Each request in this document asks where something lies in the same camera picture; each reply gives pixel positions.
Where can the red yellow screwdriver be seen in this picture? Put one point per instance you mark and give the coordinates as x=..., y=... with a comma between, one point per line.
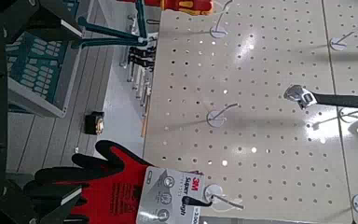
x=195, y=6

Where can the white perforated pegboard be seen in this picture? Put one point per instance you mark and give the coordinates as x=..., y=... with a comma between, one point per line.
x=261, y=149

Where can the white wheeled metal stand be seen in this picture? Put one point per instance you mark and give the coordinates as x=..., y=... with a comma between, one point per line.
x=141, y=59

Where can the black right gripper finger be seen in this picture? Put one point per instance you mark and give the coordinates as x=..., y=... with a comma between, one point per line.
x=43, y=205
x=40, y=17

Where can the grey teal plastic crate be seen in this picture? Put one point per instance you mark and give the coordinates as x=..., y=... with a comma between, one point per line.
x=43, y=71

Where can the red black work gloves pack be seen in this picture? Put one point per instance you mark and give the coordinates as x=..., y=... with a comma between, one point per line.
x=121, y=193

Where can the black block with brass knob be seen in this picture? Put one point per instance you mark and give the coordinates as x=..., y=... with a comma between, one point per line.
x=90, y=123

